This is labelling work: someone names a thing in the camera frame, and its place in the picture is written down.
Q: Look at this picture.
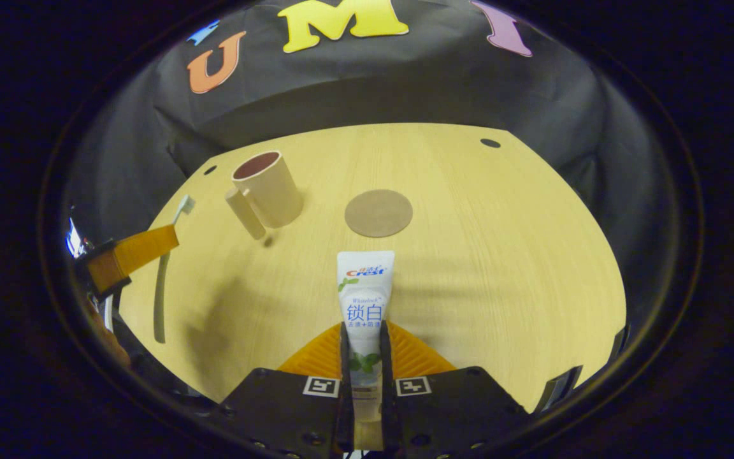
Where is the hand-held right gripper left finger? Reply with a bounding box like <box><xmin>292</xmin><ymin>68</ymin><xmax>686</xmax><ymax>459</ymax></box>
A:
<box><xmin>217</xmin><ymin>321</ymin><xmax>355</xmax><ymax>459</ymax></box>

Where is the lit computer monitor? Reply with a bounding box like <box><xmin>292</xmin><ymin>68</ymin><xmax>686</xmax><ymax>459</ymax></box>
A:
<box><xmin>66</xmin><ymin>217</ymin><xmax>87</xmax><ymax>259</ymax></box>

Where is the round brown coaster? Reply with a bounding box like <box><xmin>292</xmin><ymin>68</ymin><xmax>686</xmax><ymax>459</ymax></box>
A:
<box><xmin>344</xmin><ymin>189</ymin><xmax>414</xmax><ymax>239</ymax></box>

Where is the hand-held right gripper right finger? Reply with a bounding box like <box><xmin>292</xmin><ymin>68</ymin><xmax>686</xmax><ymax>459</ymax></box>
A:
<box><xmin>378</xmin><ymin>320</ymin><xmax>529</xmax><ymax>459</ymax></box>

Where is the beige cup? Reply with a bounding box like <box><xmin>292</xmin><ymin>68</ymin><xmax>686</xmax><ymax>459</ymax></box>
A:
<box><xmin>225</xmin><ymin>151</ymin><xmax>305</xmax><ymax>241</ymax></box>

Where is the white toothpaste tube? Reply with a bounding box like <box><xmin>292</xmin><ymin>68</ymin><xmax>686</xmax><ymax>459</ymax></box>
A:
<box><xmin>336</xmin><ymin>251</ymin><xmax>396</xmax><ymax>450</ymax></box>

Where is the pale green toothbrush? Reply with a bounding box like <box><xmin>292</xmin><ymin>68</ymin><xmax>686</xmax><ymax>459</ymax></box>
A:
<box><xmin>153</xmin><ymin>194</ymin><xmax>196</xmax><ymax>345</ymax></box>

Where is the black backdrop cloth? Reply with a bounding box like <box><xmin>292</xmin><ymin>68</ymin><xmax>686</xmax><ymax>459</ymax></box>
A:
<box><xmin>61</xmin><ymin>0</ymin><xmax>680</xmax><ymax>358</ymax></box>

